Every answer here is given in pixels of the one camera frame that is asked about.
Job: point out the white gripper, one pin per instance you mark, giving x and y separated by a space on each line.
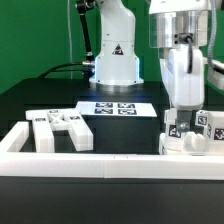
185 90

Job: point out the white chair seat block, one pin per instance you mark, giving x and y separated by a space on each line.
191 144

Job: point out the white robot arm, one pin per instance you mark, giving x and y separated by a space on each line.
184 31

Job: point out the white tagged cube far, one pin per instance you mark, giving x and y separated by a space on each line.
201 118

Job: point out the white tag marker sheet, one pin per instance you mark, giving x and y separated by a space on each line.
116 109

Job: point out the white chair back frame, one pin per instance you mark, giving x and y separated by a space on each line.
45 122

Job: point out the white U-shaped fence frame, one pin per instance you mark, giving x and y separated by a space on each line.
15 162

